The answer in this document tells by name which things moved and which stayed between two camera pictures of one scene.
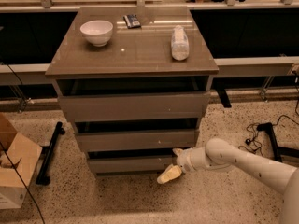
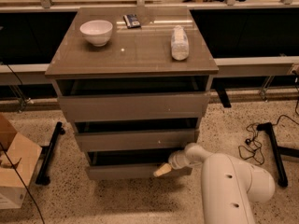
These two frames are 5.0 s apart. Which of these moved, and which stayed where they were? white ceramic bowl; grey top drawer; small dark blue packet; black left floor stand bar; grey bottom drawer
Moved: grey bottom drawer
Stayed: small dark blue packet; black left floor stand bar; grey top drawer; white ceramic bowl
